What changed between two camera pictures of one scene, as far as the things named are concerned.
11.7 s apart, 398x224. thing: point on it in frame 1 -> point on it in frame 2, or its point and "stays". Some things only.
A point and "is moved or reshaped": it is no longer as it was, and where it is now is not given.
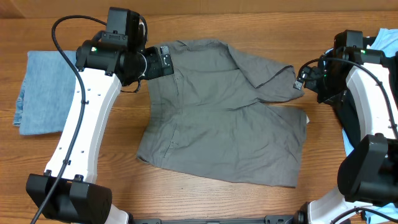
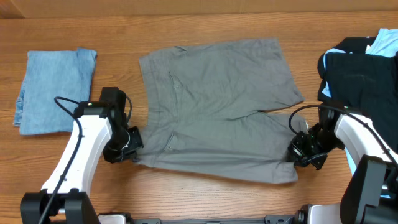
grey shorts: (216, 114) is moved or reshaped
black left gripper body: (153, 68) -> (135, 142)
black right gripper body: (313, 81) -> (309, 150)
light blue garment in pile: (386, 40) stays
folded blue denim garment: (50, 79) stays
